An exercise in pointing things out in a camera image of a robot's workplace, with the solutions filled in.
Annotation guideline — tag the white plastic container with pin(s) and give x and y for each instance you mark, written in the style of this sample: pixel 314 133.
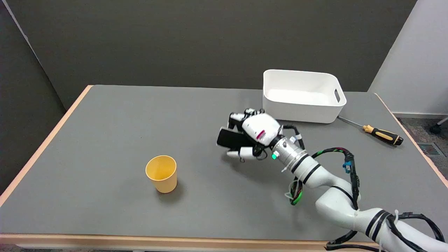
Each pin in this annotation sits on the white plastic container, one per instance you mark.
pixel 302 96

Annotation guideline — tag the black chair caster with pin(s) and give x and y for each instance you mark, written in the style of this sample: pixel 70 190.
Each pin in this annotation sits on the black chair caster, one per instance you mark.
pixel 435 128

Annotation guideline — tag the yellow plastic cup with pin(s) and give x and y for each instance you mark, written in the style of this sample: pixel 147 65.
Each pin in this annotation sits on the yellow plastic cup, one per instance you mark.
pixel 161 173

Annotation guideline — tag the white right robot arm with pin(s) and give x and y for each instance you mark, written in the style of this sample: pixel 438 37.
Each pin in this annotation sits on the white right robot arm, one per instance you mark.
pixel 336 199

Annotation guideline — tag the yellow black screwdriver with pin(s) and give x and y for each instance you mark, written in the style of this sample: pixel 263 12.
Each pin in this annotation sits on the yellow black screwdriver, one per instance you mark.
pixel 381 133

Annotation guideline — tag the black blackboard eraser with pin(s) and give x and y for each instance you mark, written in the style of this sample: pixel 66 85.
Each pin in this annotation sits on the black blackboard eraser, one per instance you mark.
pixel 231 138

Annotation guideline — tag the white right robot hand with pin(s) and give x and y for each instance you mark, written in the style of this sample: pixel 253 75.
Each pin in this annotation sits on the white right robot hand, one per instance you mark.
pixel 260 127

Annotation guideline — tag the floor vent grille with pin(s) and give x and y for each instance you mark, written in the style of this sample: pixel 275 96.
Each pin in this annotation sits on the floor vent grille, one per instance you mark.
pixel 429 149

